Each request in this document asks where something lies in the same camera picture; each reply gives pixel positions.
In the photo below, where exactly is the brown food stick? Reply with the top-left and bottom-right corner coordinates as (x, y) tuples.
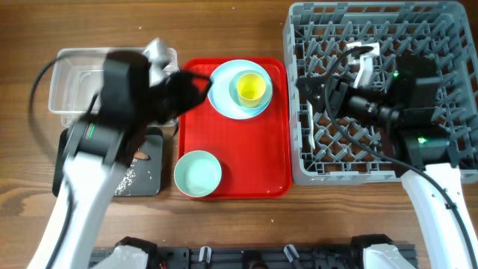
(134, 151), (151, 161)

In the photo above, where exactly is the light blue shallow bowl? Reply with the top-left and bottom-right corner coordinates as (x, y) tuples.
(229, 69), (273, 111)

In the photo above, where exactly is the yellow plastic cup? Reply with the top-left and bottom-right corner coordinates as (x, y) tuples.
(237, 72), (267, 108)

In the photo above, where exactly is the light blue plate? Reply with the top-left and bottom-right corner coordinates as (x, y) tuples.
(208, 60), (272, 120)

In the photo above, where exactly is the green bowl with food scraps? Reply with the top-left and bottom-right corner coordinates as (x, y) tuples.
(174, 150), (222, 198)

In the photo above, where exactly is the white plastic spoon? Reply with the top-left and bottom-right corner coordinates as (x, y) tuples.
(307, 102), (315, 149)

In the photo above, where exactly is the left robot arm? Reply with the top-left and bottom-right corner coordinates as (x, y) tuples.
(28, 50), (213, 268)

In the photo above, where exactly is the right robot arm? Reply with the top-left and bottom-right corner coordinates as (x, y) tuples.
(296, 55), (477, 268)

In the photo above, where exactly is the grey plastic dishwasher rack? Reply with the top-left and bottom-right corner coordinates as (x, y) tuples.
(282, 1), (477, 185)

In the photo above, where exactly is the black rectangular waste tray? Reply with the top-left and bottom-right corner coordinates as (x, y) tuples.
(52, 126), (165, 199)

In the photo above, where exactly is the clear plastic storage bin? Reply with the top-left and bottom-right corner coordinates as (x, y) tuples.
(48, 46), (181, 128)

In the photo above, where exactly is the spilled white rice pile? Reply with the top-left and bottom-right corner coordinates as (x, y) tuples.
(114, 168), (153, 197)

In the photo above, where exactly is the red plastic serving tray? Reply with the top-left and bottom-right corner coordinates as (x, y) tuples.
(178, 57), (293, 200)

